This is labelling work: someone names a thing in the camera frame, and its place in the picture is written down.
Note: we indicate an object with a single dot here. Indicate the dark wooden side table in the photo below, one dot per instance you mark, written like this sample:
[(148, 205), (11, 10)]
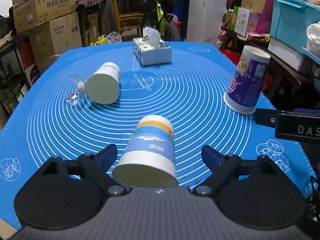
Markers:
[(91, 20)]

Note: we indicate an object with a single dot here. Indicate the wooden chair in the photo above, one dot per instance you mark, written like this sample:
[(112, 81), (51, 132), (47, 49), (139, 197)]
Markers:
[(124, 22)]

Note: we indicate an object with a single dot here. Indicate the white paper cup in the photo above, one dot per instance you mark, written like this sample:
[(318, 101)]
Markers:
[(102, 86)]

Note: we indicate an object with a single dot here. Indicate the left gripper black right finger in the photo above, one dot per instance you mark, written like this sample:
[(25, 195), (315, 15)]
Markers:
[(256, 193)]

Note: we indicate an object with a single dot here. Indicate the open top cardboard box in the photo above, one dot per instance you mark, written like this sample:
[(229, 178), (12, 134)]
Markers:
[(29, 14)]

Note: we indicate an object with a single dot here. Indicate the black metal shelf rack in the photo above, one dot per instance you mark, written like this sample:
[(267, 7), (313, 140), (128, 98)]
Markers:
[(19, 72)]

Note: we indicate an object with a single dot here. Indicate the purple paper cup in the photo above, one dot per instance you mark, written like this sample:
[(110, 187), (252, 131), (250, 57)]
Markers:
[(246, 84)]

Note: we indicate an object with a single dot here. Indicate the clear plastic cup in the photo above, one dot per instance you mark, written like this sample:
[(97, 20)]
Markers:
[(78, 92)]

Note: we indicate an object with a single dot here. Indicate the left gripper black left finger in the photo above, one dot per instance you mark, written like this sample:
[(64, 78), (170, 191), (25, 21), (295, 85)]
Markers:
[(62, 194)]

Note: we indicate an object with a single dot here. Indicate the green and white carton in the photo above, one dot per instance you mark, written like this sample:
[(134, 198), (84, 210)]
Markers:
[(243, 21)]

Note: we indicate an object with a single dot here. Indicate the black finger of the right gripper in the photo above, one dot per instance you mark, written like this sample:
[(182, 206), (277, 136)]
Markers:
[(265, 117)]

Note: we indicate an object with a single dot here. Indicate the white tissue box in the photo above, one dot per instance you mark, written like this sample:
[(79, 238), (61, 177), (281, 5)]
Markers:
[(151, 49)]

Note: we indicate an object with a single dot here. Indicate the teal plastic storage bin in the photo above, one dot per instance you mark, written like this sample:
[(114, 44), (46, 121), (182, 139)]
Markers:
[(290, 20)]

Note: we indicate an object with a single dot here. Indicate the yellow oil jug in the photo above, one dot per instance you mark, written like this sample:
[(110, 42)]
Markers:
[(101, 40)]

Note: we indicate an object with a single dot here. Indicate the lower stacked cardboard box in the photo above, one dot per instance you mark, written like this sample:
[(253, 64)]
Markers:
[(53, 38)]

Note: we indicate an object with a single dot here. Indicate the green and black bicycle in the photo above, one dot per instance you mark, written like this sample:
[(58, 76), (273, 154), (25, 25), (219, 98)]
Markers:
[(157, 14)]

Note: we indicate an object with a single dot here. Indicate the blue silicone baking mat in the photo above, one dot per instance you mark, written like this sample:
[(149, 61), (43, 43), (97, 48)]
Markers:
[(188, 92)]

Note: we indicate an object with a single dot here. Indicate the blue and yellow paper cup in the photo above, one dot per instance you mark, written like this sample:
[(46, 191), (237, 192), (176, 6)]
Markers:
[(149, 158)]

